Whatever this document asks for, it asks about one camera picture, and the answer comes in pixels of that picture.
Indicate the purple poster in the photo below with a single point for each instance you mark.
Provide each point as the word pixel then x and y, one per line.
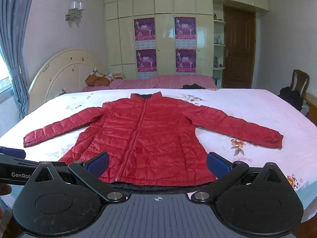
pixel 144 29
pixel 146 60
pixel 185 60
pixel 185 28

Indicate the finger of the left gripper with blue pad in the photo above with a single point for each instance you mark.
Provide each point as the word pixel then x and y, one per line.
pixel 19 153

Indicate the black garment on bed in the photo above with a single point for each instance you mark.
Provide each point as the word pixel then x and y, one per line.
pixel 193 86

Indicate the cream arched headboard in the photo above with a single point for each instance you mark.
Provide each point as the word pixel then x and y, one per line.
pixel 65 72

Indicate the wall sconce lamp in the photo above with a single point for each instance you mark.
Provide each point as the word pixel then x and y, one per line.
pixel 75 11

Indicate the wooden side table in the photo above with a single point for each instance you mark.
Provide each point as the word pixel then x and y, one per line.
pixel 312 102

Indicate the cream wardrobe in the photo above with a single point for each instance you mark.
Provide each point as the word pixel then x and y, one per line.
pixel 121 44

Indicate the orange brown pillow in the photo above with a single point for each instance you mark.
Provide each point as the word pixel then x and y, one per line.
pixel 98 79

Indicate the corner shelf unit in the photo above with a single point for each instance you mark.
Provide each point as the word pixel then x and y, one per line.
pixel 219 44

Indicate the lower left purple poster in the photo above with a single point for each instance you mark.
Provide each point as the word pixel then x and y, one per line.
pixel 146 60

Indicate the pink plaid bed cover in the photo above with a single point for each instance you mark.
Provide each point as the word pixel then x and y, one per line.
pixel 158 82

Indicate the person's hand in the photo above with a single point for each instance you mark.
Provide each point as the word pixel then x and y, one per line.
pixel 5 189

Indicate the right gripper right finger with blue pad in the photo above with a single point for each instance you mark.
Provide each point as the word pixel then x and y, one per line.
pixel 227 173

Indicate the lower right purple poster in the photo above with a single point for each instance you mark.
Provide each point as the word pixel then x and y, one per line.
pixel 185 60

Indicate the upper left purple poster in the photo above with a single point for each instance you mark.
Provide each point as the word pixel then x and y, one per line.
pixel 144 29

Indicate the red puffer jacket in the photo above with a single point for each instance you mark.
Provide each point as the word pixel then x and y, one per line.
pixel 151 140

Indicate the blue grey curtain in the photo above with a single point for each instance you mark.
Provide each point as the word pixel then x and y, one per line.
pixel 14 17

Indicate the white floral bed sheet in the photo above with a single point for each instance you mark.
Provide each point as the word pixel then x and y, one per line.
pixel 296 157

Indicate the black bag on chair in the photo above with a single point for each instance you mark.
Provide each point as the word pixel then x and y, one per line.
pixel 293 97

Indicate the wooden chair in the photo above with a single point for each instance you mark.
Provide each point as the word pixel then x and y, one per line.
pixel 300 82

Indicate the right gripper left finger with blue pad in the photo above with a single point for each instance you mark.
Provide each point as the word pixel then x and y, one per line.
pixel 89 173

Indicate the upper right purple poster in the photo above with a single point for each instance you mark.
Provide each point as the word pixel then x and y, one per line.
pixel 185 28

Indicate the brown wooden door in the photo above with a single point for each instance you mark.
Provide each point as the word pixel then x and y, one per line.
pixel 240 41

